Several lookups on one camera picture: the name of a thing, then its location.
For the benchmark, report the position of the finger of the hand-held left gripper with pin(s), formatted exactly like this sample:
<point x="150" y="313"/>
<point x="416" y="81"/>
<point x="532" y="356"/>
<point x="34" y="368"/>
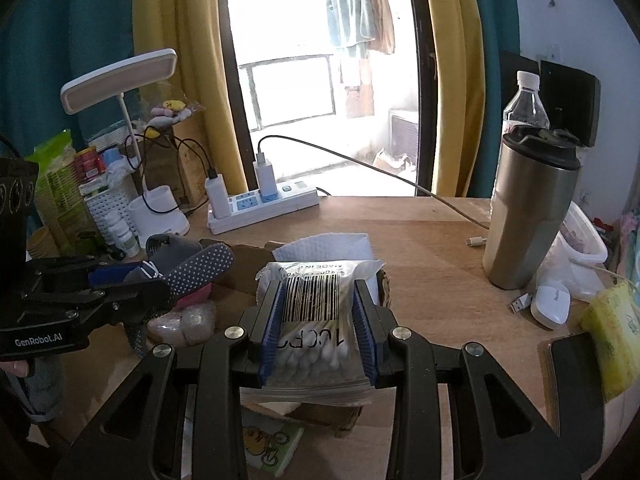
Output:
<point x="115" y="275"/>
<point x="135" y="297"/>

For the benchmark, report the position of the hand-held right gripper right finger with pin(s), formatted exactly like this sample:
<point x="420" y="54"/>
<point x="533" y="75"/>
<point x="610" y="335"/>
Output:
<point x="362" y="330"/>

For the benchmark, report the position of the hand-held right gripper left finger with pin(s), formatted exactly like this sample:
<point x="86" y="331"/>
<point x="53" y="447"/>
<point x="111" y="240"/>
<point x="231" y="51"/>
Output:
<point x="270" y="330"/>

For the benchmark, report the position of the clear bag of cotton swabs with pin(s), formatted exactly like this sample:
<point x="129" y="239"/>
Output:
<point x="310" y="305"/>

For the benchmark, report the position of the clear bag of cotton pads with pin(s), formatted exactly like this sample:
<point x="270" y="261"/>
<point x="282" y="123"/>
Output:
<point x="185" y="325"/>

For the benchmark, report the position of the small pink soft piece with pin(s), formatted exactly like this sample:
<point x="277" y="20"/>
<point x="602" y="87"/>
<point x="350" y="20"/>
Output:
<point x="195" y="295"/>

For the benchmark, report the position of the brown cardboard box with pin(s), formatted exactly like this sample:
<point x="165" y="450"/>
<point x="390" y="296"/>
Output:
<point x="245" y="270"/>

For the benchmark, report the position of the grey dotted sock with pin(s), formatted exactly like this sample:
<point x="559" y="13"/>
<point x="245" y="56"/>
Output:
<point x="200" y="265"/>

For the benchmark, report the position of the white cotton tissue sheet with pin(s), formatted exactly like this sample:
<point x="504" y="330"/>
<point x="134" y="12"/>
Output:
<point x="325" y="247"/>

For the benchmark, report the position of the person's left hand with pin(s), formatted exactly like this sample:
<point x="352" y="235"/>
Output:
<point x="17" y="367"/>

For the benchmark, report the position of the white pill bottle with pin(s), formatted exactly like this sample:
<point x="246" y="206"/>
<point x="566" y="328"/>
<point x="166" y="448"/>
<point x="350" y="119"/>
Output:
<point x="127" y="240"/>
<point x="112" y="225"/>

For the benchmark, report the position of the grey denim cloth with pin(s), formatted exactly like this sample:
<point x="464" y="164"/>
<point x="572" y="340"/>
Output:
<point x="45" y="385"/>

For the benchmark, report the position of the white perforated basket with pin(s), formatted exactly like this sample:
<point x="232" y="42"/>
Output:
<point x="107" y="207"/>

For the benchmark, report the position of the stack of brown paper cups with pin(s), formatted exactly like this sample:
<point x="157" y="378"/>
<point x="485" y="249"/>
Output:
<point x="42" y="245"/>

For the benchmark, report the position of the green snack bag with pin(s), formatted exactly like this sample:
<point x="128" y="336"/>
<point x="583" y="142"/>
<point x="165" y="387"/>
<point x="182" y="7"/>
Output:
<point x="60" y="185"/>

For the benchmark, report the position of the duck print tissue pack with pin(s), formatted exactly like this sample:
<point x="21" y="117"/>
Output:
<point x="265" y="442"/>

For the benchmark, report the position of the red can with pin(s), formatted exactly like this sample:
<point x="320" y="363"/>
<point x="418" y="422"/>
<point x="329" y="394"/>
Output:
<point x="90" y="165"/>

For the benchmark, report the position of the brown carton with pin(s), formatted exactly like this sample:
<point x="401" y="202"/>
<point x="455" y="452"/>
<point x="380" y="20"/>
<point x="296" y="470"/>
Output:
<point x="175" y="170"/>

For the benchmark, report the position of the white power strip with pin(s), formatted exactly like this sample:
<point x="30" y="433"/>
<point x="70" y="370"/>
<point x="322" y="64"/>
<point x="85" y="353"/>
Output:
<point x="280" y="200"/>

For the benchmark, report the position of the white and blue charger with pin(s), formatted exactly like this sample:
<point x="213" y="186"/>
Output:
<point x="265" y="175"/>

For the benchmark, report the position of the white usb connector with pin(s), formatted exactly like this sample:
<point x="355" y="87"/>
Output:
<point x="520" y="304"/>

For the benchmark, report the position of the bag of plush toys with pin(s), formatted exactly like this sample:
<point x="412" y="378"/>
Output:
<point x="170" y="112"/>

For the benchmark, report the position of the white computer mouse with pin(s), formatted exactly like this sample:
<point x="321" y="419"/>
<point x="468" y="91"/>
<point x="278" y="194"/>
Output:
<point x="550" y="305"/>

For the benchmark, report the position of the steel tumbler with black lid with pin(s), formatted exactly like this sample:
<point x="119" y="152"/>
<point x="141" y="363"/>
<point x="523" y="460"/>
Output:
<point x="525" y="220"/>

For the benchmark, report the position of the white desk lamp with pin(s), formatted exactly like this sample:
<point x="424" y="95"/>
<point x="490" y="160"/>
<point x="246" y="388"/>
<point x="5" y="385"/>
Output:
<point x="120" y="77"/>

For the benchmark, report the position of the black notebook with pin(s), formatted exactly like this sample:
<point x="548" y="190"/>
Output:
<point x="575" y="375"/>

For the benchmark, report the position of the yellow curtain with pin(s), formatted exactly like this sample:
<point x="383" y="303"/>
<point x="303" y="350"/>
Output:
<point x="455" y="85"/>
<point x="195" y="60"/>

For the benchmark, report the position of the clear plastic container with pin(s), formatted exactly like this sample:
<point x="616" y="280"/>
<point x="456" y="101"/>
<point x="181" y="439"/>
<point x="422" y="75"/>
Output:
<point x="585" y="255"/>

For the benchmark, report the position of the balcony cardboard sheet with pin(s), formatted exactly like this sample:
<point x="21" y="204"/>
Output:
<point x="360" y="90"/>

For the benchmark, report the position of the teal curtain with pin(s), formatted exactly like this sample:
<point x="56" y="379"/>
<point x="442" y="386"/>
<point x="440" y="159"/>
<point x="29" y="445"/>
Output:
<point x="495" y="20"/>
<point x="65" y="35"/>

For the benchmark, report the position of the yellow tissue pack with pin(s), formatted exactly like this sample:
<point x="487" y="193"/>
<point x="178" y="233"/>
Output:
<point x="615" y="335"/>

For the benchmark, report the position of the clear water bottle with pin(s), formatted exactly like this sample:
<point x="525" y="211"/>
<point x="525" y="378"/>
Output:
<point x="525" y="110"/>

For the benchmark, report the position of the black computer monitor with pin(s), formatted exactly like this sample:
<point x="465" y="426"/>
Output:
<point x="575" y="95"/>
<point x="512" y="67"/>

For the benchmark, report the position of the beige hanging shirt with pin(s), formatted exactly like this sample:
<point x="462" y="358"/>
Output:
<point x="382" y="10"/>

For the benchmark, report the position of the blue hanging towel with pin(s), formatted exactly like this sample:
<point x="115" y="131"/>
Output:
<point x="347" y="5"/>

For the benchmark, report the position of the balcony window frame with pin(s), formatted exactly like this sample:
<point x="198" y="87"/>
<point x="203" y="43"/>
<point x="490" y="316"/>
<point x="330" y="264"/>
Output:
<point x="250" y="95"/>

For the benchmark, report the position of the dark balcony door frame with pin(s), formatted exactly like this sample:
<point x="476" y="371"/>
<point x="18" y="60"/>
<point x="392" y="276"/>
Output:
<point x="420" y="60"/>

